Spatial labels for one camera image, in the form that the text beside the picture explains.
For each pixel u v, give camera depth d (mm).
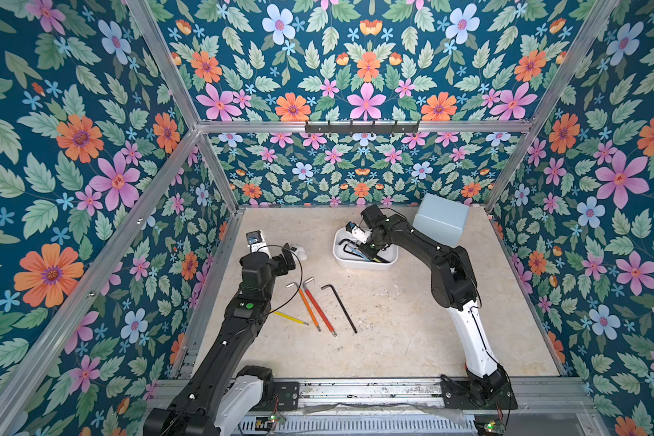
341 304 911
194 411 397
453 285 601
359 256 1014
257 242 663
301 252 1014
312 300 930
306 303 914
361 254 1001
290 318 887
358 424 703
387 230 750
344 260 960
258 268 580
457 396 734
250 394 579
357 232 926
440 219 951
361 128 923
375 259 996
